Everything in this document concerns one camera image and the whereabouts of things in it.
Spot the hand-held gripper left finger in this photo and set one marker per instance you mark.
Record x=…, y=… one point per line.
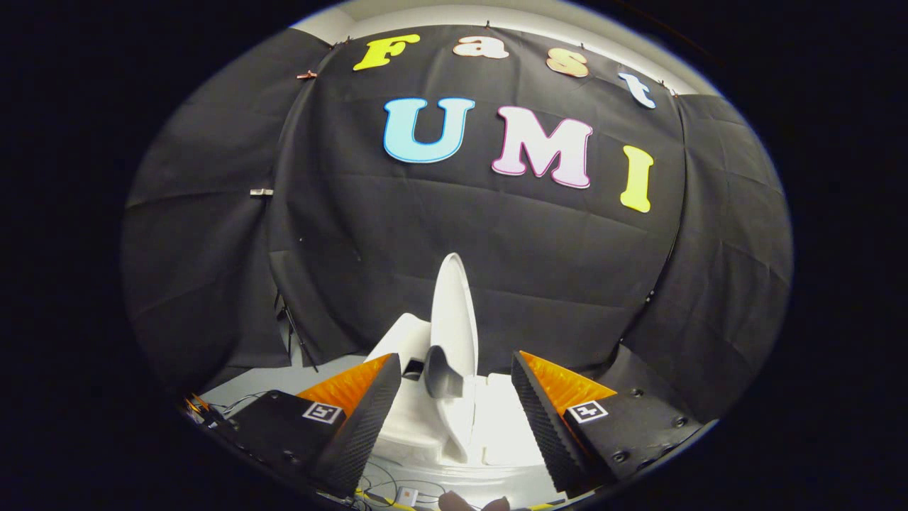
x=369, y=426

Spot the black backdrop cloth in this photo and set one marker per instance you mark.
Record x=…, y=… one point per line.
x=496, y=248

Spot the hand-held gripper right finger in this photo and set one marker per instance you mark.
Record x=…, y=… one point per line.
x=540, y=426

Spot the black stand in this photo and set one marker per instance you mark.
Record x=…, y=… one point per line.
x=294, y=333

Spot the white toilet tank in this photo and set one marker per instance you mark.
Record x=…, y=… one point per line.
x=408, y=341

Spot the small white box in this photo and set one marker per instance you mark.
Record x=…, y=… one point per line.
x=406, y=495

